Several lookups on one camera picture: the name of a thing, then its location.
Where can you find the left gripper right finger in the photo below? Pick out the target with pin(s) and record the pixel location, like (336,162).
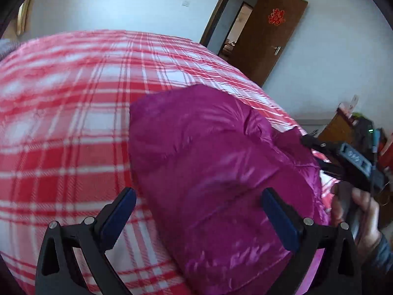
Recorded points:
(339,269)

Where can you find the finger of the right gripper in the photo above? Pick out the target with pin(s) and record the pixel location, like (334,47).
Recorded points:
(311,142)
(331,169)

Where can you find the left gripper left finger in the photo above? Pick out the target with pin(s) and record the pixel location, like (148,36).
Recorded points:
(58,271)

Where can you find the magenta quilted down jacket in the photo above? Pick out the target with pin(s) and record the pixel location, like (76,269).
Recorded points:
(202,158)

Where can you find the person right hand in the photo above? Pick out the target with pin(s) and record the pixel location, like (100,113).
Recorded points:
(370,236)

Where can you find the wooden dresser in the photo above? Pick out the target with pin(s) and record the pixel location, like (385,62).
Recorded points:
(339,129)

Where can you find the red white plaid bed cover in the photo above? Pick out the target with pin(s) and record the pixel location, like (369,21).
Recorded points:
(65,104)

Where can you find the brown wooden door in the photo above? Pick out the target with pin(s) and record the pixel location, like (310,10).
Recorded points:
(253,53)

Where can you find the red double happiness decoration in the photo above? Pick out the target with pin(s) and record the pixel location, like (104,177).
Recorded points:
(277,17)

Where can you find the striped pillow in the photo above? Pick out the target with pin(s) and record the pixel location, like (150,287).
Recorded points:
(7,46)

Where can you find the yellow curtain right panel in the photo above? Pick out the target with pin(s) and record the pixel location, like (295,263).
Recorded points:
(23,17)

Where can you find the silver door handle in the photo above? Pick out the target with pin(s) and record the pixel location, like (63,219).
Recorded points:
(277,50)

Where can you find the dark door frame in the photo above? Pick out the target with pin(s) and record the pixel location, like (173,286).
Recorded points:
(225,26)

